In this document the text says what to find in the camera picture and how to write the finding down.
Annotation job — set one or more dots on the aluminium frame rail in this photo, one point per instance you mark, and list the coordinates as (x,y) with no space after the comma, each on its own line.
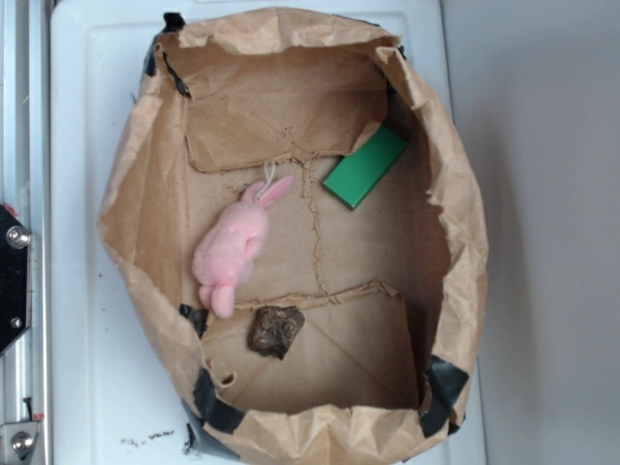
(25,138)

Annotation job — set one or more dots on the brown crumpled lump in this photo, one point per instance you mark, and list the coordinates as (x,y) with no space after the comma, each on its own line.
(274,330)

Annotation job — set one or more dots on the black mounting plate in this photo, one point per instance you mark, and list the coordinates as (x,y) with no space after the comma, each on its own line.
(15,278)

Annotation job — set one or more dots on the brown paper bag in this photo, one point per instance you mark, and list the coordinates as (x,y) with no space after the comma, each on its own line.
(392,292)

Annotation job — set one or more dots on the green rectangular block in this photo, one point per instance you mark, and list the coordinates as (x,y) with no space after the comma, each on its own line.
(356,175)

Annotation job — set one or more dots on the silver corner bracket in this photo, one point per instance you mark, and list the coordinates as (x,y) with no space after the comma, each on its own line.
(22,443)

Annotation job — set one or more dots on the pink plush bunny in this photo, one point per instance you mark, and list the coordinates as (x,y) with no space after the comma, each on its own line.
(225,258)

